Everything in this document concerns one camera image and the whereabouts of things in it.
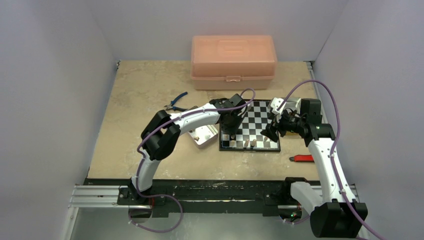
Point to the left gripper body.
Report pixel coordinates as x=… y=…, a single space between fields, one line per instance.
x=231 y=127

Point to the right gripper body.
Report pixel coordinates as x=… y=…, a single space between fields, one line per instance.
x=276 y=126

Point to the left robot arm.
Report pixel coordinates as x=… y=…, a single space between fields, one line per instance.
x=160 y=136

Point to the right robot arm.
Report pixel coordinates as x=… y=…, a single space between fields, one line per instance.
x=335 y=213

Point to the black white chess board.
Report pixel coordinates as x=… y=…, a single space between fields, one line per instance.
x=253 y=123

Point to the gold metal tin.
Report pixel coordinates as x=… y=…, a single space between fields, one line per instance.
x=290 y=133

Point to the silver pink metal tin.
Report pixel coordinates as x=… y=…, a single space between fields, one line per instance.
x=207 y=134

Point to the red black utility knife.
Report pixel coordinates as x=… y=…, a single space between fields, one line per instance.
x=302 y=158

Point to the pink plastic storage box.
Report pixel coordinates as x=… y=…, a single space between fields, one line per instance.
x=232 y=62

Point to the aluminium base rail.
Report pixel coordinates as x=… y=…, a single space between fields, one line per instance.
x=266 y=197

